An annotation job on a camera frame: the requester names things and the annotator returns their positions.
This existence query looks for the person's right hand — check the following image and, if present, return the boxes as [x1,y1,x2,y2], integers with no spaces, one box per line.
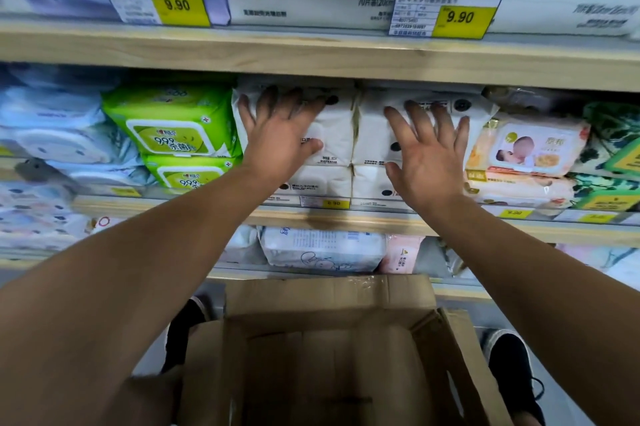
[383,100,471,217]

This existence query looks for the person's left hand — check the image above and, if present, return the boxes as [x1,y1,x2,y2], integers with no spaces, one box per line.
[236,86,327,187]

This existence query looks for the pink small wipes pack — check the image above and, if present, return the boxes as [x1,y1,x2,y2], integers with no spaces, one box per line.
[379,234,426,275]

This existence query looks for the large green wet wipes pack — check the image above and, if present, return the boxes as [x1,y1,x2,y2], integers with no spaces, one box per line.
[102,86,242,158]
[142,153,243,190]

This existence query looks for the wooden edged grey shelf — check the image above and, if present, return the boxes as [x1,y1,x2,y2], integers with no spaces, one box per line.
[0,16,640,301]

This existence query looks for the white blue tissue pack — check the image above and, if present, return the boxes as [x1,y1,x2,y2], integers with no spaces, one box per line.
[259,226,387,273]

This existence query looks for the brown cardboard box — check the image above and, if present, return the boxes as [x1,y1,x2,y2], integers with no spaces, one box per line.
[177,274,513,426]

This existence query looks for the stack of light blue wipes packs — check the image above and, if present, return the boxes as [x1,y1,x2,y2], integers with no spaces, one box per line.
[0,63,156,197]

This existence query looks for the person's right forearm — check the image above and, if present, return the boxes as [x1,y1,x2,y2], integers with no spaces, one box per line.
[422,193,640,426]

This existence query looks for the person's left forearm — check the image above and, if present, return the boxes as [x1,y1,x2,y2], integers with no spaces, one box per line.
[0,163,271,426]

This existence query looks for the person's left black shoe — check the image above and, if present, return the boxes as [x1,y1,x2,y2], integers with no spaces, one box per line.
[161,296,211,374]

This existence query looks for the person's black shoe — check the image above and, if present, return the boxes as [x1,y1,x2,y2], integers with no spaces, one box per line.
[481,329,546,426]
[161,296,211,374]

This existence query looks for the person's right black shoe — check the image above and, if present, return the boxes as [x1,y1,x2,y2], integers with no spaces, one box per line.
[481,329,546,426]

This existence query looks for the person's left leg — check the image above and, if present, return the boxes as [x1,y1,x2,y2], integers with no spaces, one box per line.
[102,365,183,426]

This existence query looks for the grey plastic wrapped pack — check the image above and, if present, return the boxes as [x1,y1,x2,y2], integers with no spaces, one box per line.
[482,86,586,117]

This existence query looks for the white pastel towel pack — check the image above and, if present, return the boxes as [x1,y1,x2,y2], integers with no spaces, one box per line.
[557,243,640,291]

